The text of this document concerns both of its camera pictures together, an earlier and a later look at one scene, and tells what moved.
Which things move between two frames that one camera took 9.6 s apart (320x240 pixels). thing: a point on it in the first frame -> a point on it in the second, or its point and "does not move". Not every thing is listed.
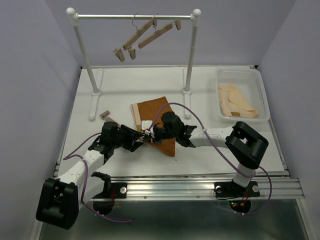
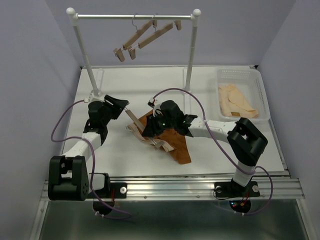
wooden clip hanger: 157,33 does not move
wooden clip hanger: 119,52 does not move
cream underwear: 232,104 does not move
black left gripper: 130,137 -> 120,104
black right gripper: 153,139 -> 150,131
